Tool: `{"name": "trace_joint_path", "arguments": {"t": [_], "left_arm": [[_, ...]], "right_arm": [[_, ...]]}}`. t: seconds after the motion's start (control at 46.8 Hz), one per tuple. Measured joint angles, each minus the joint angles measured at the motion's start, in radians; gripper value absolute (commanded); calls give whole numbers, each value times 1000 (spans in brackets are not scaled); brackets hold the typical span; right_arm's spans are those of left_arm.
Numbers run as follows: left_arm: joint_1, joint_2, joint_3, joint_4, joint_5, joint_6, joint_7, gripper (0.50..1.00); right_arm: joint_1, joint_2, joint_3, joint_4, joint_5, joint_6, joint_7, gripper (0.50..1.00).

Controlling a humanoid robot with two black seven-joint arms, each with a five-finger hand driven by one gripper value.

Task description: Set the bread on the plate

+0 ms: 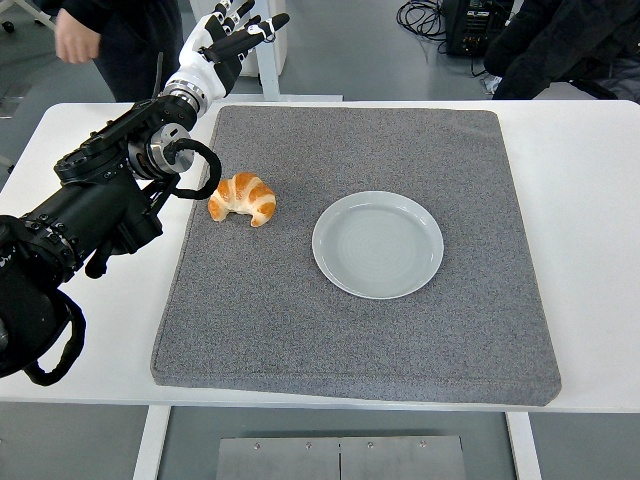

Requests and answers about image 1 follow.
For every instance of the white desk pillar with foot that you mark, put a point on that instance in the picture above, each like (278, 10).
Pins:
(270, 80)

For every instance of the black chair caster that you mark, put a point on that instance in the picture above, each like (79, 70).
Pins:
(7, 26)

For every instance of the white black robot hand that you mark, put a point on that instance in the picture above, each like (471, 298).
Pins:
(197, 57)

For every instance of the grey metal plate with screws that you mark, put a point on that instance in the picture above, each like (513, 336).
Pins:
(300, 460)

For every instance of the grey fabric mat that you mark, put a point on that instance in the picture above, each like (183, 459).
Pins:
(350, 340)

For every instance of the person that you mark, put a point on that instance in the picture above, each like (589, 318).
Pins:
(135, 40)

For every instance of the person's hand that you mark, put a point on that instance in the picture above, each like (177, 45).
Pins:
(75, 42)

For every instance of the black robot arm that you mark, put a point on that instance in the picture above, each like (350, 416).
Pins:
(85, 205)

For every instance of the round grey plate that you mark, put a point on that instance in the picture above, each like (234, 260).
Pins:
(377, 245)

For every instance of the golden croissant bread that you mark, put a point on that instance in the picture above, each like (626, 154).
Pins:
(250, 195)

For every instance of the black electronics box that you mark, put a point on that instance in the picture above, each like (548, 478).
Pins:
(472, 30)

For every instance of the white table leg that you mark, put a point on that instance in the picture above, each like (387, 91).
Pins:
(150, 445)
(525, 450)

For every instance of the black garment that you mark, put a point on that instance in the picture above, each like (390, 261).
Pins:
(560, 45)

